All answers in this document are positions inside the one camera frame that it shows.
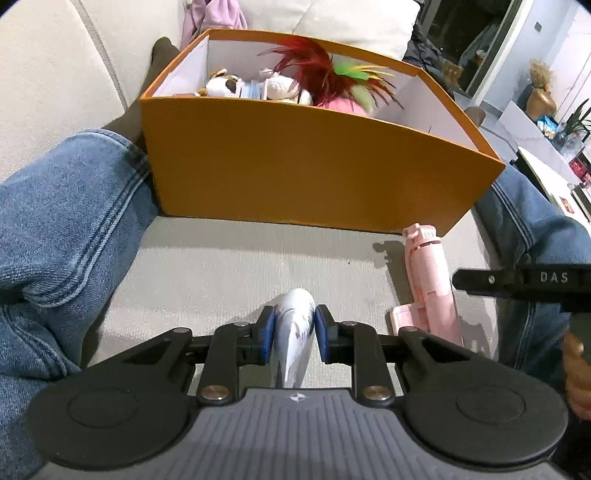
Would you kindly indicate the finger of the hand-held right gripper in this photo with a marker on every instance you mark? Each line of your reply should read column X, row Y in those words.
column 489, row 279

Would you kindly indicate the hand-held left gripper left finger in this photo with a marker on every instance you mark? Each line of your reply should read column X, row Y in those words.
column 268, row 336

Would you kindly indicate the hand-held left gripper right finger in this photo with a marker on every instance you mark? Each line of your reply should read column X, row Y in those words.
column 323, row 333

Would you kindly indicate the white printed tube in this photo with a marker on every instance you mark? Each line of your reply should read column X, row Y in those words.
column 295, row 332

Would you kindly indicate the pink folding gadget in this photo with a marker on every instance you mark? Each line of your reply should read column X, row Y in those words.
column 429, row 277

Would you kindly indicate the orange cardboard box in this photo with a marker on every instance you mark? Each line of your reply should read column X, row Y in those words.
column 314, row 175

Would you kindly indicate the pink fuzzy ball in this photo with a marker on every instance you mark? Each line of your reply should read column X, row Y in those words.
column 344, row 105

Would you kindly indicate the white plush toy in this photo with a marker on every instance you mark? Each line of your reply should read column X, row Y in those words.
column 281, row 87

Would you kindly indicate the red green feather toy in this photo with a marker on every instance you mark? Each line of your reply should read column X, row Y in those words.
column 318, row 69

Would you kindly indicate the person's right hand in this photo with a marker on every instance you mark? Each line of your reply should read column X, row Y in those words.
column 577, row 378

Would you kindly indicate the person's right leg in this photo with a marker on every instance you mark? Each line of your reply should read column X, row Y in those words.
column 526, row 230

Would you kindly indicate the person's leg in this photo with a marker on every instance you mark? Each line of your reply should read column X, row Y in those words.
column 526, row 230
column 60, row 221

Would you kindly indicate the cream sofa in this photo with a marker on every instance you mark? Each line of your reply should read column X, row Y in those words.
column 231, row 267

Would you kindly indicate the white side table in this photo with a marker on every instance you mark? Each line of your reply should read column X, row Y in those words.
column 545, row 166

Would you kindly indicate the green potted plant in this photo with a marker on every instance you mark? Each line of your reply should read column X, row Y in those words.
column 577, row 120

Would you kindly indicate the person's right foot brown sock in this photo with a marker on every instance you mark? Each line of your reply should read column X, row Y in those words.
column 474, row 116

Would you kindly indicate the person's foot brown sock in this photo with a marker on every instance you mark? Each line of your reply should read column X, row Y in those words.
column 138, row 115
column 474, row 116

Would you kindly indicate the gold vase with dried flowers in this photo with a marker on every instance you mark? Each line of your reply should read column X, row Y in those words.
column 541, row 97

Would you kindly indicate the black jacket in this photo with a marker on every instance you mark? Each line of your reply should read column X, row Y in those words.
column 427, row 60

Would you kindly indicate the person's left leg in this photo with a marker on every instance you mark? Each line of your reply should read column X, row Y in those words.
column 60, row 221

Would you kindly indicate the light blue packet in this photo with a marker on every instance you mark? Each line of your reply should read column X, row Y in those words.
column 253, row 91

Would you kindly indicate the person's left foot brown sock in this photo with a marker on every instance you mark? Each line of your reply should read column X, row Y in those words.
column 138, row 115

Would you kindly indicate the cream pillow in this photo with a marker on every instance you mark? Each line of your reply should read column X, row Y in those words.
column 332, row 23

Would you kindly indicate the purple cloth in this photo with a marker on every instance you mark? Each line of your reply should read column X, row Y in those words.
column 207, row 18

